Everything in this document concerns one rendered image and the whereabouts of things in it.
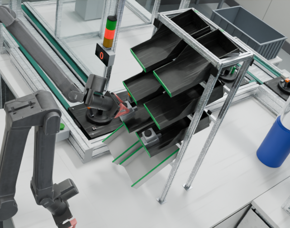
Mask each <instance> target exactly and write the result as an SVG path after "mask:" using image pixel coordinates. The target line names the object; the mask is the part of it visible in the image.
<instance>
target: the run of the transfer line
mask: <svg viewBox="0 0 290 228"><path fill-rule="evenodd" d="M234 38H235V39H236V40H238V41H239V42H240V43H241V44H243V45H244V46H246V47H247V48H248V49H250V50H251V51H252V52H253V53H255V56H254V58H253V59H255V60H254V62H253V64H252V66H250V67H249V69H248V71H247V72H246V75H245V77H244V78H245V79H246V80H247V81H248V82H249V85H250V86H252V87H253V89H252V90H251V93H250V95H249V96H248V99H249V98H252V97H255V98H256V99H257V100H258V101H260V102H261V103H262V104H263V105H265V106H266V107H267V108H268V109H269V110H270V111H272V112H273V113H274V114H275V115H276V116H278V114H279V113H280V111H281V109H282V108H283V106H284V104H285V103H286V101H285V100H283V99H282V98H281V97H280V96H279V95H277V94H276V93H275V92H273V91H272V90H271V89H270V88H268V87H267V86H266V85H264V84H263V82H265V81H268V80H271V79H274V78H277V77H279V76H281V74H283V73H284V72H283V71H282V70H280V69H279V68H277V67H276V66H275V65H273V64H272V63H271V62H269V61H268V60H267V59H265V58H264V57H263V56H261V55H260V54H259V53H257V52H256V51H254V50H253V49H252V48H250V47H249V46H248V45H246V44H245V43H244V42H242V41H241V40H240V39H238V38H237V37H234ZM242 64H243V62H240V63H238V64H237V65H235V66H233V67H236V69H235V71H236V72H237V71H238V69H239V67H241V66H242ZM233 67H232V69H233Z"/></svg>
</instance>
